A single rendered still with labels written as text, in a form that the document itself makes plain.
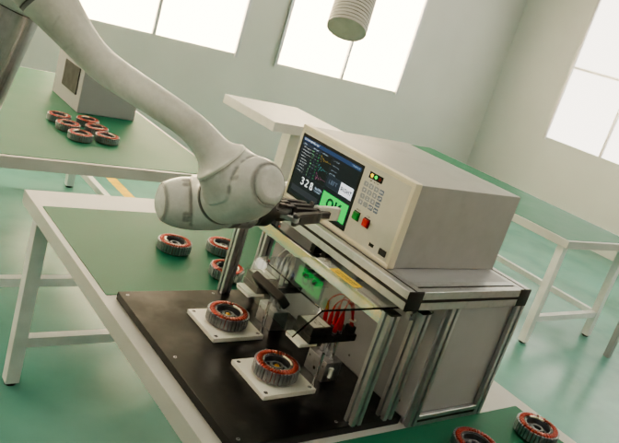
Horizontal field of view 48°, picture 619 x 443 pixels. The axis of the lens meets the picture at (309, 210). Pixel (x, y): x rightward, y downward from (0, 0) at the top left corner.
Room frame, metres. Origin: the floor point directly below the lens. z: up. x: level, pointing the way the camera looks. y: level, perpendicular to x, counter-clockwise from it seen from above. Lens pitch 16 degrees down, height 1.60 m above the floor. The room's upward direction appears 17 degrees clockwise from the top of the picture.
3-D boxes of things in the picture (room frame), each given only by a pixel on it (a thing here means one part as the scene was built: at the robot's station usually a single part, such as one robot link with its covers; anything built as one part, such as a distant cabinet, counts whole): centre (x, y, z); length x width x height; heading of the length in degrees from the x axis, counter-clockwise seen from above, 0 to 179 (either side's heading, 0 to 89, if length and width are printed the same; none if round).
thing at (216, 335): (1.64, 0.12, 0.78); 0.15 x 0.15 x 0.01; 41
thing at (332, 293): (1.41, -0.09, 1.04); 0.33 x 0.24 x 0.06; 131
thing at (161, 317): (1.56, 0.03, 0.76); 0.64 x 0.47 x 0.02; 41
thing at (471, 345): (1.56, -0.47, 0.91); 0.28 x 0.03 x 0.32; 131
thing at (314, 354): (1.55, -0.14, 0.80); 0.07 x 0.05 x 0.06; 41
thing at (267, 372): (1.46, -0.03, 0.80); 0.11 x 0.11 x 0.04
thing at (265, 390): (1.46, -0.04, 0.78); 0.15 x 0.15 x 0.01; 41
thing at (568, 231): (5.21, -1.23, 0.38); 2.10 x 0.90 x 0.75; 41
